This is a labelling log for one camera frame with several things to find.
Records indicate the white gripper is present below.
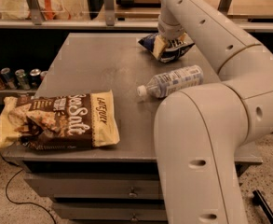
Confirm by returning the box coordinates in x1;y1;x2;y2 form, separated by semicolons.
153;8;186;60

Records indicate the blue chip bag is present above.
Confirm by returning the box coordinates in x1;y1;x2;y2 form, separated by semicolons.
138;33;195;63

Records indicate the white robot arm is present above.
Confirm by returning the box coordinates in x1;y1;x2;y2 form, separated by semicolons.
154;0;273;224

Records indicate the brown sea salt chip bag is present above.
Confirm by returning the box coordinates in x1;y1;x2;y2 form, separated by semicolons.
0;91;119;150

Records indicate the orange white plastic bag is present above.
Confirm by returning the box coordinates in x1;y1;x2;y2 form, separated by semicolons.
2;0;71;21

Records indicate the clear plastic water bottle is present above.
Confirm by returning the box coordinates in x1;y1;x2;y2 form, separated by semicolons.
137;65;203;98

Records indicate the red partly hidden can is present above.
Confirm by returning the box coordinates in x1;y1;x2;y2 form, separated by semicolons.
40;71;48;81

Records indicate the dark soda can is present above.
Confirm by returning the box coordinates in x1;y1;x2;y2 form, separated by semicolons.
30;68;41;88

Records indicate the grey drawer cabinet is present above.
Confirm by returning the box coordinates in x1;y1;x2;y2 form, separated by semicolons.
1;32;264;224

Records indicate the upper drawer knob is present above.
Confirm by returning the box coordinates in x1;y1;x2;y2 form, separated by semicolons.
128;187;138;199

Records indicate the drawer knob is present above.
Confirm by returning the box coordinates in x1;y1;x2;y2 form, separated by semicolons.
128;187;138;199
130;214;139;223

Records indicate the blue soda can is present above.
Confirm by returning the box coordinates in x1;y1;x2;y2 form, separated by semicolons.
1;67;17;90

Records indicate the black bar on floor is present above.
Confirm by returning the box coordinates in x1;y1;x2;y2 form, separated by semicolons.
253;189;273;224

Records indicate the lower drawer knob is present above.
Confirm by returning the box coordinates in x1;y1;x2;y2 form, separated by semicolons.
130;214;139;223

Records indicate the middle metal bracket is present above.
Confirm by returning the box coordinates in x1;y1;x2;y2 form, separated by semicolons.
103;0;115;26

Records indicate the left metal bracket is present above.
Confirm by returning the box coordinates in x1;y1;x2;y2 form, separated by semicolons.
26;0;44;25

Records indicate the long grey shelf rail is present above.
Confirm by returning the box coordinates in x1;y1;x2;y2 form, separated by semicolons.
0;20;273;33

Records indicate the black floor cable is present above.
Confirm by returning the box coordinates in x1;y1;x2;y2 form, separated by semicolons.
0;149;58;224

